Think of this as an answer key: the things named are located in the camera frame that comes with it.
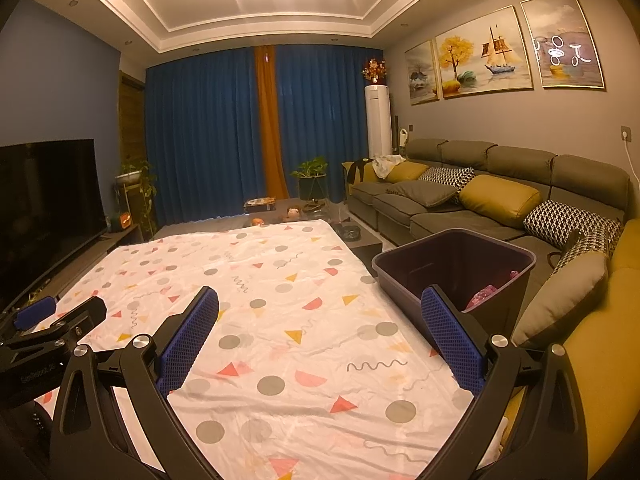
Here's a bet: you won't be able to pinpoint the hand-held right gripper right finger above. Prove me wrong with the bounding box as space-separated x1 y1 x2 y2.
417 285 588 480

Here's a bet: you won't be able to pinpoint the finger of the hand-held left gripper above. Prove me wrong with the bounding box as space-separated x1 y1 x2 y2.
0 296 108 361
12 296 57 332

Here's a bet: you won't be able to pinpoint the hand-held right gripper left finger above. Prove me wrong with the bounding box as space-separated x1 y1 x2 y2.
50 286 221 480

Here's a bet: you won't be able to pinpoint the pink plastic bag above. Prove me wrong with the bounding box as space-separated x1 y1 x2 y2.
465 270 523 313

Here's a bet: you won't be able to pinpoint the grey plastic bin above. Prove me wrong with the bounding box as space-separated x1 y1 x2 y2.
371 228 538 346

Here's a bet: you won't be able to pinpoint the low television stand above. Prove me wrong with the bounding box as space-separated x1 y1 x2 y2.
0 222 143 311

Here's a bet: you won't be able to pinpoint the black flat television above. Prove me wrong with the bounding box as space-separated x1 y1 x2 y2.
0 138 108 301

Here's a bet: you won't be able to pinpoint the large grey pillow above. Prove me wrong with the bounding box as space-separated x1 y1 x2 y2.
511 251 610 348

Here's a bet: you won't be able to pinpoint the patterned white table cloth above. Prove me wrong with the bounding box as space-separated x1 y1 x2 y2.
30 220 506 480

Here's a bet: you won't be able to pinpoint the large yellow pillow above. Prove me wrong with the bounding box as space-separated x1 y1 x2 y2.
459 175 543 228

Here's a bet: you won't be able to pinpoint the small grey pillow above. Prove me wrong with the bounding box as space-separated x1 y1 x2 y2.
387 180 458 208

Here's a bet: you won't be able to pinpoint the trailing potted plant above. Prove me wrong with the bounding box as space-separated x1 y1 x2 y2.
114 159 157 241

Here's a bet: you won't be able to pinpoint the yellow leather seat cushion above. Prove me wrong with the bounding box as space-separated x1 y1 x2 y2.
562 220 640 480

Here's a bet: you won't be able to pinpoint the black white patterned pillow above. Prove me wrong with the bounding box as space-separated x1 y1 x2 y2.
419 166 476 193
550 225 613 276
523 200 623 251

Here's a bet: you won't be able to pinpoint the small yellow pillow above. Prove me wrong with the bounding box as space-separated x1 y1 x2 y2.
385 161 430 184

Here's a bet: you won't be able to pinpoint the grey sectional sofa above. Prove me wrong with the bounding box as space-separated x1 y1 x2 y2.
341 137 632 281

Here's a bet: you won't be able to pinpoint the black garment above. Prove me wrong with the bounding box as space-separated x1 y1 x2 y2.
345 157 376 186

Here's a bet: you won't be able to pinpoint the green planter gold legs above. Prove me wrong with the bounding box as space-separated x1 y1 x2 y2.
299 175 328 202

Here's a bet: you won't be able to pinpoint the blue curtain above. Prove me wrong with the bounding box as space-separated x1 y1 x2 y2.
145 47 268 223
275 45 386 201

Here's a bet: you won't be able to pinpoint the green leafy plant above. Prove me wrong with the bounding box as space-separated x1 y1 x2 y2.
291 156 331 178

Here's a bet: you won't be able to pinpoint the orange curtain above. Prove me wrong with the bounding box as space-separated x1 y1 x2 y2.
254 45 291 201

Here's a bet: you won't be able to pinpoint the white standing air conditioner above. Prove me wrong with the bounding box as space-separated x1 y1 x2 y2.
364 85 393 158

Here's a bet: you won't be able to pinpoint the small framed landscape painting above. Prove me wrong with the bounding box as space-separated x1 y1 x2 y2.
404 40 441 107

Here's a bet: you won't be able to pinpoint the red gold flower decoration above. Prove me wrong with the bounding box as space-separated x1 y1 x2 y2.
362 57 388 86

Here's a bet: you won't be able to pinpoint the framed sailing ship painting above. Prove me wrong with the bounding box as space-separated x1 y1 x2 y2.
434 6 536 100

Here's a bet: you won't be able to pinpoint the framed grey painting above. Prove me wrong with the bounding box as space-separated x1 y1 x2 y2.
520 0 606 92

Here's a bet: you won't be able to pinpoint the gold frame plant stand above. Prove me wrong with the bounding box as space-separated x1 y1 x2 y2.
120 185 151 241

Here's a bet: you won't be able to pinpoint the brown wooden wall panel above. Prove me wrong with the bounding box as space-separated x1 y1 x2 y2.
117 72 148 231

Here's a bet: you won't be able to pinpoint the white cable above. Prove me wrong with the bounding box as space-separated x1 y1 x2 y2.
625 137 640 183

